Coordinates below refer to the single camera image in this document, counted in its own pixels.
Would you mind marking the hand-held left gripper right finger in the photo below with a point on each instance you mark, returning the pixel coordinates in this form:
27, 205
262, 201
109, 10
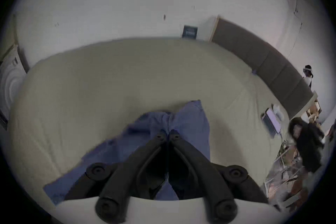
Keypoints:
210, 178

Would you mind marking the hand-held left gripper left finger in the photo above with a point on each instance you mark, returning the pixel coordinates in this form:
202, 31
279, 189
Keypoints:
123, 178

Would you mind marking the blue garment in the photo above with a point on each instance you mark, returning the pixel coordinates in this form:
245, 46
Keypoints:
183, 125

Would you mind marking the bed with beige sheet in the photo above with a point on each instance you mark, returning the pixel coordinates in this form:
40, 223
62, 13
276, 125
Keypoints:
105, 81

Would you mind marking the grey padded headboard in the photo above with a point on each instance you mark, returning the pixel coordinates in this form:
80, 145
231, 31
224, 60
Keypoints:
265, 55

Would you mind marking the white washing machine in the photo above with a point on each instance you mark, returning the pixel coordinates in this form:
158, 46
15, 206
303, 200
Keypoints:
9, 86

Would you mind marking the small dark wall panel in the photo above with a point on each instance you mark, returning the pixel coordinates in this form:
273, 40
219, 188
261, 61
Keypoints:
189, 31

